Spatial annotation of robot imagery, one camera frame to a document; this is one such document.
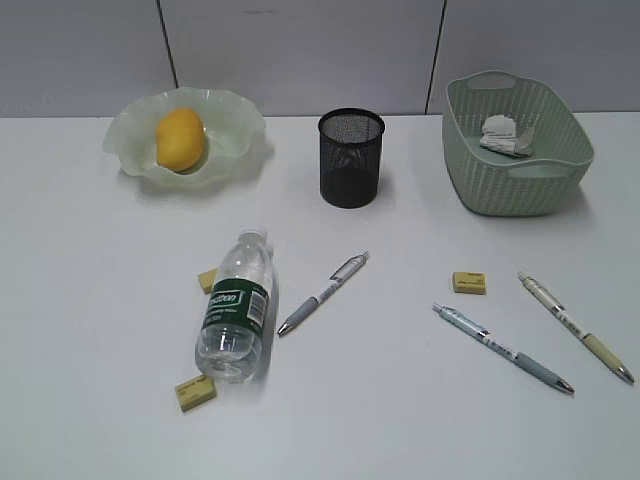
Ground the clear water bottle green label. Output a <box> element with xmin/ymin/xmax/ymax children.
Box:
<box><xmin>195</xmin><ymin>227</ymin><xmax>274</xmax><ymax>383</ymax></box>

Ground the yellow mango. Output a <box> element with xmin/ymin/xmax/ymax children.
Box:
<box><xmin>155</xmin><ymin>108</ymin><xmax>205</xmax><ymax>172</ymax></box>

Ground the white waste paper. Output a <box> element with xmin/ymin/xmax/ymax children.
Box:
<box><xmin>479</xmin><ymin>115</ymin><xmax>535</xmax><ymax>158</ymax></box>

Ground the grey grip pen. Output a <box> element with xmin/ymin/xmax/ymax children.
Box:
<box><xmin>277</xmin><ymin>251</ymin><xmax>370</xmax><ymax>337</ymax></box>

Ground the black mesh pen holder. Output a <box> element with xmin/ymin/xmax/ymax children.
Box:
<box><xmin>318</xmin><ymin>108</ymin><xmax>385</xmax><ymax>209</ymax></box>

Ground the yellow eraser behind bottle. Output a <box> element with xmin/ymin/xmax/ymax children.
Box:
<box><xmin>197</xmin><ymin>268</ymin><xmax>218</xmax><ymax>294</ymax></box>

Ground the green wavy glass plate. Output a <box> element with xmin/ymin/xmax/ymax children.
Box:
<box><xmin>103</xmin><ymin>87</ymin><xmax>266</xmax><ymax>190</ymax></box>

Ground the yellow eraser right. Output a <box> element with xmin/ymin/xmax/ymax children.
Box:
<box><xmin>452</xmin><ymin>271</ymin><xmax>487</xmax><ymax>295</ymax></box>

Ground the yellow eraser front left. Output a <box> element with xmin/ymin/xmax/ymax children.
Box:
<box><xmin>174</xmin><ymin>375</ymin><xmax>217</xmax><ymax>413</ymax></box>

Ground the green plastic woven basket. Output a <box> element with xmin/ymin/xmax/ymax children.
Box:
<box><xmin>442</xmin><ymin>71</ymin><xmax>594</xmax><ymax>217</ymax></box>

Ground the blue grip pen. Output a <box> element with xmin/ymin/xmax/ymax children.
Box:
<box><xmin>432</xmin><ymin>303</ymin><xmax>575</xmax><ymax>395</ymax></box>

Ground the beige grip pen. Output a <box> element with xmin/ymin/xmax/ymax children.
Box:
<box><xmin>517</xmin><ymin>271</ymin><xmax>635</xmax><ymax>385</ymax></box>

